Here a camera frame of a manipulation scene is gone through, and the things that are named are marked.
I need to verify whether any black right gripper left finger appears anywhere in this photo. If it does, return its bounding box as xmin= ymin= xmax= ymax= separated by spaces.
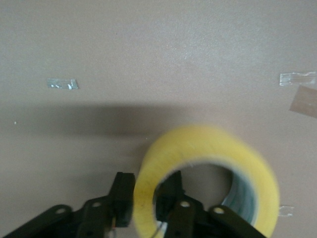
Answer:
xmin=0 ymin=171 xmax=136 ymax=238

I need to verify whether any yellow tape roll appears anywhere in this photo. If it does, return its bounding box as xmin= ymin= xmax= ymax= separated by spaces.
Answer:
xmin=132 ymin=124 xmax=281 ymax=238

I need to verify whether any clear tape strip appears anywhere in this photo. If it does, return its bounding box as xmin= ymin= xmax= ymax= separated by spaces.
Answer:
xmin=279 ymin=71 xmax=317 ymax=86
xmin=46 ymin=78 xmax=80 ymax=90
xmin=278 ymin=205 xmax=295 ymax=217

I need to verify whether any brown tape patch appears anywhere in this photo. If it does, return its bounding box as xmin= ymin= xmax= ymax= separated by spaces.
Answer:
xmin=289 ymin=85 xmax=317 ymax=118

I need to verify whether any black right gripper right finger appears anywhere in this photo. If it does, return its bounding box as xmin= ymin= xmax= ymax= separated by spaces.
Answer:
xmin=155 ymin=170 xmax=271 ymax=238

